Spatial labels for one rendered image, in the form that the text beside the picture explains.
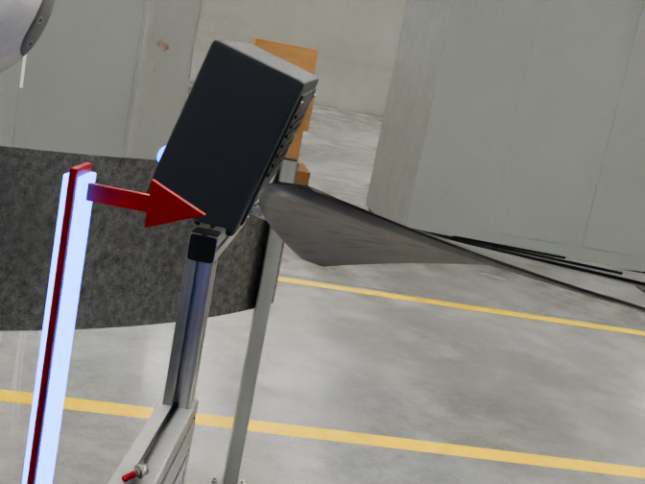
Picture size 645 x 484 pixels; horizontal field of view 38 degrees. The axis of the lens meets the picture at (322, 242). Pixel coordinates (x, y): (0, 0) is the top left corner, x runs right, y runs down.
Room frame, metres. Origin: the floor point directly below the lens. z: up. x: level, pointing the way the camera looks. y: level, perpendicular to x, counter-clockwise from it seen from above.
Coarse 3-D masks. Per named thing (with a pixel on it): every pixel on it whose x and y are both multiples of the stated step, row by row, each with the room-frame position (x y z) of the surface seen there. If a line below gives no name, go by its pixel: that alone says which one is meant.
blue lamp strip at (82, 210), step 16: (80, 192) 0.43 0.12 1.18; (80, 208) 0.43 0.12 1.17; (80, 224) 0.44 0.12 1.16; (80, 240) 0.44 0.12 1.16; (80, 256) 0.45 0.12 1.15; (80, 272) 0.45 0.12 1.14; (64, 288) 0.43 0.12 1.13; (64, 304) 0.43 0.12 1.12; (64, 320) 0.43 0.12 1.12; (64, 336) 0.44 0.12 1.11; (64, 352) 0.44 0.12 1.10; (64, 368) 0.45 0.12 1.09; (64, 384) 0.45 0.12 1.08; (48, 400) 0.43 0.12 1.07; (48, 416) 0.43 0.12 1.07; (48, 432) 0.43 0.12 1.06; (48, 448) 0.44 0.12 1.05; (48, 464) 0.44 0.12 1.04; (48, 480) 0.45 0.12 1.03
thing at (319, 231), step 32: (288, 192) 0.36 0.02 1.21; (320, 192) 0.35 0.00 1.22; (288, 224) 0.47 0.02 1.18; (320, 224) 0.44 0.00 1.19; (352, 224) 0.40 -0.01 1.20; (384, 224) 0.36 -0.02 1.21; (320, 256) 0.54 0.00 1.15; (352, 256) 0.53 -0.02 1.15; (384, 256) 0.53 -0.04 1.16; (416, 256) 0.51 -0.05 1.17; (448, 256) 0.49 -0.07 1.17; (480, 256) 0.36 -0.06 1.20; (512, 256) 0.40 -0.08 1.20; (544, 256) 0.44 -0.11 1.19; (576, 288) 0.37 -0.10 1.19; (608, 288) 0.38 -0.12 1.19; (640, 288) 0.41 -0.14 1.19
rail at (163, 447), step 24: (168, 408) 0.95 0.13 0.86; (192, 408) 0.96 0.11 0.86; (144, 432) 0.88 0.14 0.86; (168, 432) 0.89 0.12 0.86; (192, 432) 0.99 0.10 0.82; (144, 456) 0.85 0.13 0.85; (168, 456) 0.84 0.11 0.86; (120, 480) 0.77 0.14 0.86; (144, 480) 0.78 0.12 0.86; (168, 480) 0.86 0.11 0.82
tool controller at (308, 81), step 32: (224, 64) 1.01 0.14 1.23; (256, 64) 1.01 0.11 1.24; (288, 64) 1.20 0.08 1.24; (192, 96) 1.01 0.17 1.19; (224, 96) 1.01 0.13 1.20; (256, 96) 1.01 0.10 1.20; (288, 96) 1.01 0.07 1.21; (192, 128) 1.01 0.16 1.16; (224, 128) 1.01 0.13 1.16; (256, 128) 1.01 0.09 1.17; (288, 128) 1.03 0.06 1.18; (160, 160) 1.02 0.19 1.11; (192, 160) 1.01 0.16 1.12; (224, 160) 1.01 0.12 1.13; (256, 160) 1.01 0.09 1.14; (192, 192) 1.01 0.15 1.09; (224, 192) 1.01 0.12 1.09; (256, 192) 1.03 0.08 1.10; (224, 224) 1.01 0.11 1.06
